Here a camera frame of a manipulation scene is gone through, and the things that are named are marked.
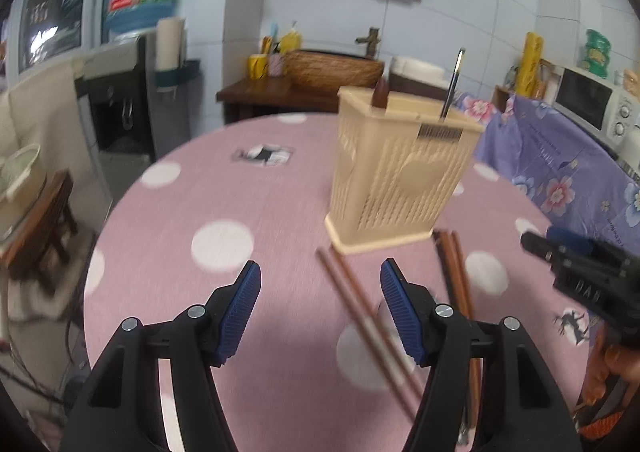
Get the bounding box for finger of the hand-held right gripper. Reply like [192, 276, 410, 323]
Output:
[546, 226, 596, 255]
[521, 231, 566, 264]

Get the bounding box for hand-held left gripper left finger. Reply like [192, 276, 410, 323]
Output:
[60, 259, 262, 452]

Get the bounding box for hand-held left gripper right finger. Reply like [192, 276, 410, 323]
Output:
[380, 257, 583, 452]

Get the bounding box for beige plastic utensil holder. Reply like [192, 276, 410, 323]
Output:
[325, 86, 485, 254]

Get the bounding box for black chopstick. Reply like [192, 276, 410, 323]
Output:
[439, 47, 467, 122]

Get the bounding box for person's right hand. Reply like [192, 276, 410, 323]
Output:
[582, 325, 633, 413]

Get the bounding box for purple floral cloth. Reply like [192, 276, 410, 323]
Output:
[455, 92, 640, 293]

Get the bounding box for pink polka dot tablecloth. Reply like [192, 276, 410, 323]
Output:
[84, 112, 601, 452]

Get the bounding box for white microwave oven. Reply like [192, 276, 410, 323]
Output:
[550, 65, 640, 153]

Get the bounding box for yellow packet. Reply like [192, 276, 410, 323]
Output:
[515, 31, 545, 98]

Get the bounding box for stack of green packets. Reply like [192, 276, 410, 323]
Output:
[580, 29, 615, 79]

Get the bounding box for wooden stool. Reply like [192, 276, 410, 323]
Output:
[0, 169, 81, 293]

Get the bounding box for white plastic basin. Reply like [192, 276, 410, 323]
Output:
[389, 56, 446, 89]

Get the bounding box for dark brown wooden spoon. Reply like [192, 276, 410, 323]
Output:
[371, 78, 390, 109]

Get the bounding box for wooden counter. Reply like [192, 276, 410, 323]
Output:
[216, 75, 351, 125]

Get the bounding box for water dispenser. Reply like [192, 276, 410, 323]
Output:
[75, 30, 201, 168]

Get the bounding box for teal cup holder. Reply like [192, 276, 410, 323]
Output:
[152, 60, 203, 92]

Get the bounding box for woven wooden basin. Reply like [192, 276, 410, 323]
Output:
[282, 50, 385, 89]

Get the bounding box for pale pot with lid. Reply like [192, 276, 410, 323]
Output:
[0, 142, 48, 233]

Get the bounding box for bronze faucet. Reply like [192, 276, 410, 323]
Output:
[356, 27, 382, 60]

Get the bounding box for yellow soap bottle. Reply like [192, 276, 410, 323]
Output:
[280, 21, 303, 54]

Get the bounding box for paper cup tube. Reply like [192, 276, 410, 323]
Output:
[156, 17, 187, 70]

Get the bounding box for black floor cables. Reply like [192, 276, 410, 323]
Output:
[0, 327, 76, 408]

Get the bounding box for wall poster with photos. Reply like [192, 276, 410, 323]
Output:
[17, 0, 96, 73]

